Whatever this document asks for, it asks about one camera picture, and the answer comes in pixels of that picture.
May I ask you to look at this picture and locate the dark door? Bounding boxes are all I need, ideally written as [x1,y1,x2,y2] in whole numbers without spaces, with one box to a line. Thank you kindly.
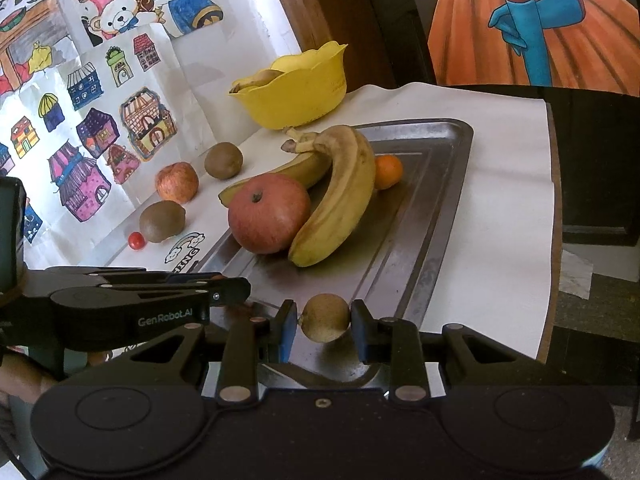
[350,0,640,246]

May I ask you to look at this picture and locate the small orange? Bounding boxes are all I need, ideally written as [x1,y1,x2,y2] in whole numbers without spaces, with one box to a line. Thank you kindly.
[375,154,404,191]

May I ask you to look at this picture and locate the small round brown fruit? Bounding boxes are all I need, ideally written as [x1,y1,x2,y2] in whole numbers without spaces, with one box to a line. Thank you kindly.
[298,293,352,343]

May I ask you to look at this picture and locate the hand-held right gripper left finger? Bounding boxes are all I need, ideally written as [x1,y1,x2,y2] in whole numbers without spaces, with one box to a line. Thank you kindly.
[117,300,301,406]

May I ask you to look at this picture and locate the small red apple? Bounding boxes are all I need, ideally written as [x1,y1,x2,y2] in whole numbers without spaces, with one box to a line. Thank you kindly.
[155,161,199,204]

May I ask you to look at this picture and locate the orange dress poster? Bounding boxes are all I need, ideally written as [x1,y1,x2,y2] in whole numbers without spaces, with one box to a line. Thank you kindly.
[427,0,640,96]

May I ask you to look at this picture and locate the yellow banana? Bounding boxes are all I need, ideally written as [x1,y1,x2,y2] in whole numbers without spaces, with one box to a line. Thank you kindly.
[287,125,377,267]
[218,127,331,207]

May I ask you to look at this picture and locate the yellowish fruit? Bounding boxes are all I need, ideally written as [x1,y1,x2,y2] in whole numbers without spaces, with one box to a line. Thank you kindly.
[229,70,283,95]

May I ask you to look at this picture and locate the white paper scrap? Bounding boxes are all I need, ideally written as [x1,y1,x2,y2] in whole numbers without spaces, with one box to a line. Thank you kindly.
[560,247,606,301]

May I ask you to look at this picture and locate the person's left forearm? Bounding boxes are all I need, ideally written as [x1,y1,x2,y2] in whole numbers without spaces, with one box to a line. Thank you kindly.
[0,352,58,401]

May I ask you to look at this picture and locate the large red apple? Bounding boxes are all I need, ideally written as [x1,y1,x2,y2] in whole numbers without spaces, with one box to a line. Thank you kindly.
[228,173,312,255]

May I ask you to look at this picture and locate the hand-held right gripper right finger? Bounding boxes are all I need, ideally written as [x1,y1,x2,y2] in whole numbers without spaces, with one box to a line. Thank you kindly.
[350,300,531,403]

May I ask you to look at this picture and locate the metal tray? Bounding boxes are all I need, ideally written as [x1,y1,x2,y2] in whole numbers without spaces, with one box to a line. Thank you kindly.
[197,118,475,392]

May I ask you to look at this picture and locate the wooden door frame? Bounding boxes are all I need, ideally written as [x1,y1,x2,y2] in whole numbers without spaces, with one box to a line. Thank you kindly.
[260,0,396,96]

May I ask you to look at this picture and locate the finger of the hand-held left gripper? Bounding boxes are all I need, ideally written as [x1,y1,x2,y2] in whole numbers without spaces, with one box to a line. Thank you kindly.
[207,277,252,309]
[45,267,223,288]

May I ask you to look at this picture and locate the laughing boy drawing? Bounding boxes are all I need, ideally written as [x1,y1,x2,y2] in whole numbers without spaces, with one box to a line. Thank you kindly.
[0,0,78,96]

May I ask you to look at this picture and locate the girl with teddy drawing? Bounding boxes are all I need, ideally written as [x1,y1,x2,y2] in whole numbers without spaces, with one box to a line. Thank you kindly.
[60,0,226,41]

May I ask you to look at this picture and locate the yellow plastic bowl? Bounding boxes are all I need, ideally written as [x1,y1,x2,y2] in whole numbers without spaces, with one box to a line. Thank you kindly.
[229,41,349,131]

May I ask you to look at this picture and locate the brown kiwi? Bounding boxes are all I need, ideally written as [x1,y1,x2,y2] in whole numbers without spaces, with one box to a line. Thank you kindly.
[139,200,187,243]
[204,142,244,180]

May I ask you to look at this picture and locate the colourful houses drawing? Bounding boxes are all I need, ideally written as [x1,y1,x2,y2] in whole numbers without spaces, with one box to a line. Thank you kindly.
[0,22,181,271]

